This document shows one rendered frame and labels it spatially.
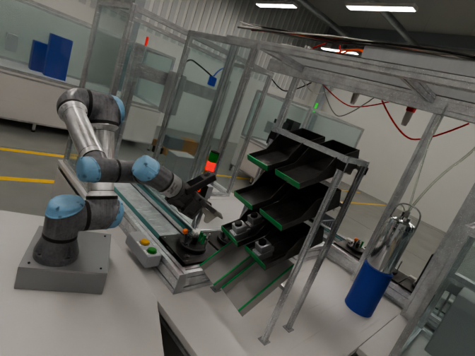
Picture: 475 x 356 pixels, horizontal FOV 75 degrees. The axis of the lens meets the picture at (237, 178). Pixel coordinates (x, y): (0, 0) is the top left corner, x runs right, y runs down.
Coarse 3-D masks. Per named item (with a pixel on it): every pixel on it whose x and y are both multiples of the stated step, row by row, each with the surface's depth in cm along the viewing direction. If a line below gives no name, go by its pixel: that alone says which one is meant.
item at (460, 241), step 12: (468, 228) 126; (456, 240) 128; (456, 252) 128; (444, 264) 130; (444, 276) 130; (432, 288) 133; (420, 312) 135; (408, 324) 138; (408, 336) 138; (396, 348) 141
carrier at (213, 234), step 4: (204, 232) 173; (208, 232) 174; (212, 232) 176; (216, 232) 178; (220, 232) 180; (208, 236) 170; (212, 236) 172; (216, 236) 174; (220, 236) 171; (212, 240) 167; (216, 240) 169; (220, 240) 167; (224, 240) 167; (228, 240) 170; (212, 244) 164; (216, 244) 164; (220, 244) 166; (224, 244) 166; (216, 248) 162; (220, 248) 162
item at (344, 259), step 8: (328, 232) 258; (336, 232) 259; (336, 240) 253; (336, 248) 225; (328, 256) 229; (336, 256) 225; (344, 256) 221; (352, 256) 220; (344, 264) 221; (352, 264) 217; (352, 272) 216; (416, 280) 218; (392, 288) 199; (400, 288) 196; (392, 296) 198; (400, 296) 195; (408, 296) 192; (400, 304) 194
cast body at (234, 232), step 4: (240, 220) 126; (232, 224) 124; (236, 224) 122; (240, 224) 122; (244, 224) 123; (232, 228) 125; (236, 228) 121; (240, 228) 122; (244, 228) 123; (248, 228) 127; (232, 232) 124; (236, 232) 122; (240, 232) 123; (244, 232) 124; (248, 232) 127; (232, 236) 124; (236, 236) 122; (240, 236) 124; (244, 236) 124; (236, 240) 123
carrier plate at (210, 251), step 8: (160, 240) 152; (168, 240) 152; (176, 240) 154; (176, 248) 147; (208, 248) 158; (176, 256) 143; (192, 256) 145; (200, 256) 148; (208, 256) 150; (184, 264) 138; (192, 264) 141
